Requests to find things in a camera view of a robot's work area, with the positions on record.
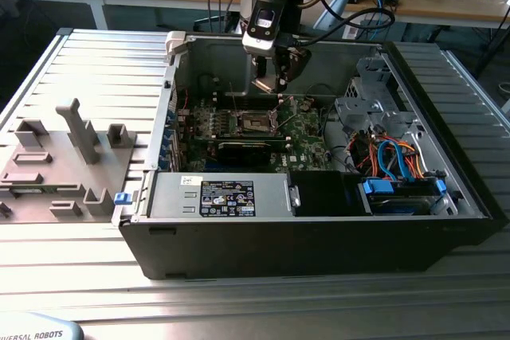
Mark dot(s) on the CPU socket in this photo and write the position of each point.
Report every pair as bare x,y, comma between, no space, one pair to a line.
255,123

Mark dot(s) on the blue case latch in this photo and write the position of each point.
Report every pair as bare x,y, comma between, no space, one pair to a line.
122,199

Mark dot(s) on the green RAM stick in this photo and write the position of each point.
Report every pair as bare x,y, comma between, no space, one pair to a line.
26,190

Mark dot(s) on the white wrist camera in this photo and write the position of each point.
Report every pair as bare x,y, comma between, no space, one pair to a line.
259,43

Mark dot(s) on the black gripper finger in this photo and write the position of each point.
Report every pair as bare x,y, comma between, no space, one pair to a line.
281,77
261,67

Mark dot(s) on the green motherboard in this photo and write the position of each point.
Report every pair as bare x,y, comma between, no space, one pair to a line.
303,137

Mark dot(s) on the grey parts rack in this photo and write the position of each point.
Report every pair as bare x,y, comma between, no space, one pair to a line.
99,180

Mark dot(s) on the silver coin battery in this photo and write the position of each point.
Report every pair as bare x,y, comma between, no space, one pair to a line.
304,106

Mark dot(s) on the pale blue teach pendant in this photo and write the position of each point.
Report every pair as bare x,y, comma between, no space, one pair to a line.
40,330

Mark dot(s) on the beige case latch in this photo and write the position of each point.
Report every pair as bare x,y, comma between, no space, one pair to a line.
175,41

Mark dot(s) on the grey metal disk bay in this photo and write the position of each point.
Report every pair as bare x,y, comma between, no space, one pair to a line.
358,111

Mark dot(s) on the black open PC case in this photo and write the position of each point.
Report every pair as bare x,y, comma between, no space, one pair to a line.
279,248

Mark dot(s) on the grey power supply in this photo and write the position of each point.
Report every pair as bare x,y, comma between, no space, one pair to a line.
175,196

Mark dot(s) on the silver CPU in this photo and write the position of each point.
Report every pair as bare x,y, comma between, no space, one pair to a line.
266,84

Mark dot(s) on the hard disk in blue carrier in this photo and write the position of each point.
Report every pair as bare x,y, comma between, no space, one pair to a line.
376,188

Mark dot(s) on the black graphics card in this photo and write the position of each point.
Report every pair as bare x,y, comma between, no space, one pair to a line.
243,153

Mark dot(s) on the white motherboard sticker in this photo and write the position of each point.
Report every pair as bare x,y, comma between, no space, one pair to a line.
294,158

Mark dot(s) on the pale grey slanted panel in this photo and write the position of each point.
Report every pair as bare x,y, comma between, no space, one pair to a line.
338,7

